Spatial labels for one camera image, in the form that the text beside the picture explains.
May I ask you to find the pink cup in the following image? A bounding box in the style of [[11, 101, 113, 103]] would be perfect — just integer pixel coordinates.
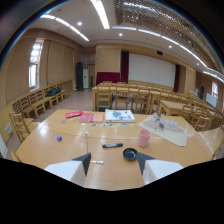
[[137, 129, 152, 148]]

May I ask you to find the black marker pen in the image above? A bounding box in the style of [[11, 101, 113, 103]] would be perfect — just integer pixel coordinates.
[[101, 142, 124, 149]]

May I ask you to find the red book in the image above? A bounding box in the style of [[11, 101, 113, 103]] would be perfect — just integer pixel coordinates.
[[79, 112, 95, 123]]

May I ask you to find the red packet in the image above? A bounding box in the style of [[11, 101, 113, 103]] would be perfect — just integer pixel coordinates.
[[64, 110, 84, 119]]

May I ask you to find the orange book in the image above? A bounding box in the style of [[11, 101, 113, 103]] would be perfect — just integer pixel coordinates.
[[92, 113, 105, 123]]

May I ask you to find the wooden classroom table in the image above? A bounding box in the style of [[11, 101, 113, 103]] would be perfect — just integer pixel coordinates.
[[158, 99, 198, 118]]

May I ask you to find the wooden chair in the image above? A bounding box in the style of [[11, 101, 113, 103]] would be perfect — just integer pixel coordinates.
[[96, 86, 112, 112], [8, 112, 35, 144], [114, 86, 130, 110]]

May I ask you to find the black bag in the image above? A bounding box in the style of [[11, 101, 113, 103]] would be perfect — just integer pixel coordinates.
[[45, 86, 63, 98]]

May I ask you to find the dark red curtain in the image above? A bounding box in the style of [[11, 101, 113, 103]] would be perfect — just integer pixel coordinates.
[[172, 64, 181, 93], [120, 50, 130, 84]]

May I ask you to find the black tall speaker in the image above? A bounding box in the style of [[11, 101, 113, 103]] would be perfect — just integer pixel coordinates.
[[76, 61, 85, 92]]

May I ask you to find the dark red podium cloth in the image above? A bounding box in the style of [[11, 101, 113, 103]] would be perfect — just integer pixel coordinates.
[[95, 71, 121, 87]]

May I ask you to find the white projection screen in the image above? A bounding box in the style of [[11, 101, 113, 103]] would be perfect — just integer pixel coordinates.
[[128, 52, 177, 89]]

